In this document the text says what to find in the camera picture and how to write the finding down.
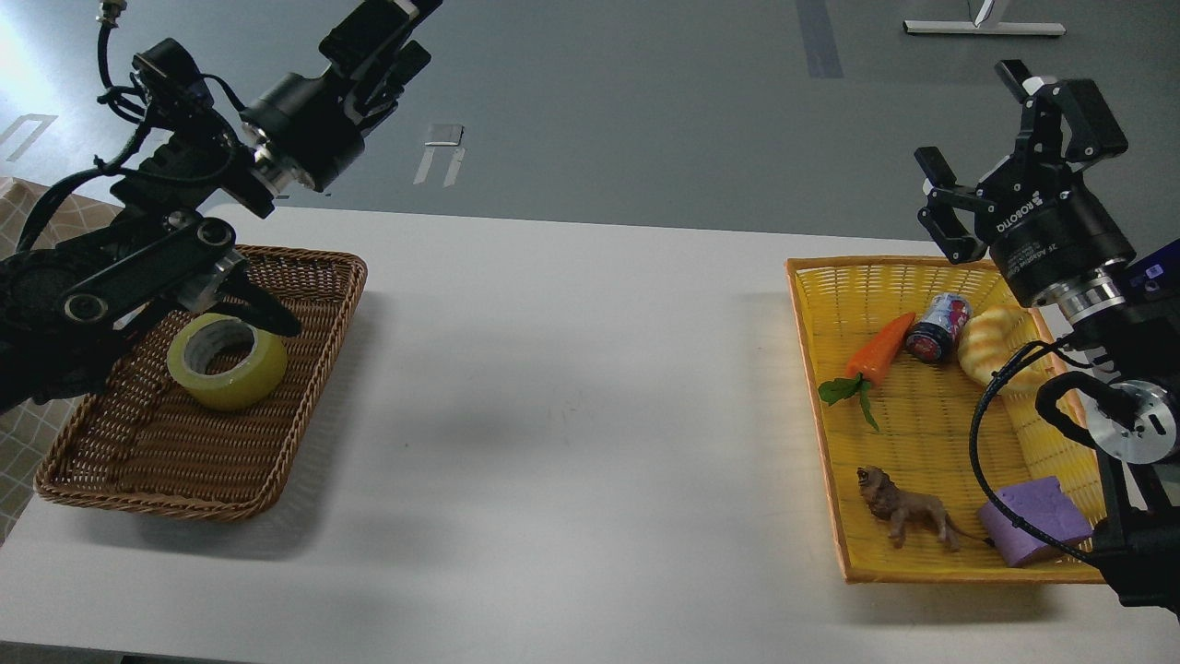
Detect yellow tape roll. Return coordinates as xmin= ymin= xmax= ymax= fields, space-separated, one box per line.
xmin=166 ymin=314 xmax=288 ymax=412

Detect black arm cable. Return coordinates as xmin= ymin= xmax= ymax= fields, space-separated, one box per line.
xmin=14 ymin=0 xmax=250 ymax=255
xmin=968 ymin=338 xmax=1103 ymax=563

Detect brown toy lion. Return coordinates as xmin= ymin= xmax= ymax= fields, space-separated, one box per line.
xmin=856 ymin=466 xmax=997 ymax=553

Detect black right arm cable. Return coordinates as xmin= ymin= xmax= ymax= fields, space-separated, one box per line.
xmin=968 ymin=338 xmax=1103 ymax=563

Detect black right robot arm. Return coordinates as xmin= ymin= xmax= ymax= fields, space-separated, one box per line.
xmin=915 ymin=59 xmax=1176 ymax=612

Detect purple foam block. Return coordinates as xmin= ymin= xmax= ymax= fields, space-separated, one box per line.
xmin=976 ymin=476 xmax=1094 ymax=568

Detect yellow plastic basket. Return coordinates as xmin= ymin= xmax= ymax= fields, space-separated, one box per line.
xmin=785 ymin=255 xmax=1103 ymax=584

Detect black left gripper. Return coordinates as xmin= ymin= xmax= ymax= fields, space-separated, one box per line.
xmin=241 ymin=1 xmax=443 ymax=193

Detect white stand base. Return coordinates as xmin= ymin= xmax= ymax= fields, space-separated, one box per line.
xmin=903 ymin=1 xmax=1068 ymax=38

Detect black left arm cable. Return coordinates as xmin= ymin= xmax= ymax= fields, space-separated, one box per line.
xmin=14 ymin=0 xmax=250 ymax=255

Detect toy bread croissant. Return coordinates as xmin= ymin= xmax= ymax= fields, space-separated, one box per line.
xmin=956 ymin=305 xmax=1050 ymax=397

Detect brown wicker basket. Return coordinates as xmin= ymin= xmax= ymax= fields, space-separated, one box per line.
xmin=35 ymin=245 xmax=368 ymax=522

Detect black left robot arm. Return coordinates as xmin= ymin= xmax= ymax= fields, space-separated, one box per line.
xmin=1 ymin=1 xmax=439 ymax=410

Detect small soda can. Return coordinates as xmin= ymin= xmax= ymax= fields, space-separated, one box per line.
xmin=903 ymin=291 xmax=974 ymax=364

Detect beige checkered cloth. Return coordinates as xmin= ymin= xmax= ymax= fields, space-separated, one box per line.
xmin=1 ymin=176 xmax=122 ymax=541

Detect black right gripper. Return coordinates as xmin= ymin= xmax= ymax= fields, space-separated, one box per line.
xmin=915 ymin=60 xmax=1138 ymax=307

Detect orange toy carrot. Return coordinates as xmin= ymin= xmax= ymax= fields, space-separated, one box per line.
xmin=815 ymin=313 xmax=917 ymax=432

